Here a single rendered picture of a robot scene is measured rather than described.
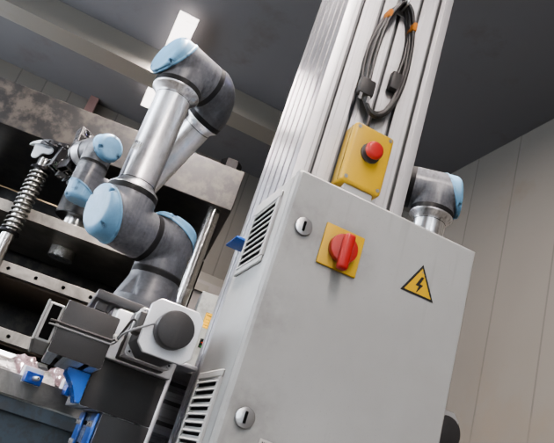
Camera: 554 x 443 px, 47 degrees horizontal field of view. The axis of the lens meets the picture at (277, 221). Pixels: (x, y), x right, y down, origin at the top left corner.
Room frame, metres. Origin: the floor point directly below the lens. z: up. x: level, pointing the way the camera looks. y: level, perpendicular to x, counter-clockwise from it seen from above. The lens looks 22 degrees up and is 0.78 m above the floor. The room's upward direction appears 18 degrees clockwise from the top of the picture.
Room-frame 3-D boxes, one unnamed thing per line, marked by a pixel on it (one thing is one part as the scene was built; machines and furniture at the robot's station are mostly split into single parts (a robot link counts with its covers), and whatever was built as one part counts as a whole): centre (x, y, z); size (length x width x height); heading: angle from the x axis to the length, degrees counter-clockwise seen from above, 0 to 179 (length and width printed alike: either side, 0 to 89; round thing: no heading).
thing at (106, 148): (1.52, 0.50, 1.43); 0.11 x 0.08 x 0.09; 41
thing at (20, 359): (1.97, 0.53, 0.90); 0.26 x 0.18 x 0.08; 25
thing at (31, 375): (1.71, 0.47, 0.85); 0.13 x 0.05 x 0.05; 25
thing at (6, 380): (1.97, 0.54, 0.85); 0.50 x 0.26 x 0.11; 25
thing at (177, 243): (1.41, 0.23, 1.20); 0.13 x 0.12 x 0.14; 131
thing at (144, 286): (1.41, 0.22, 1.09); 0.15 x 0.15 x 0.10
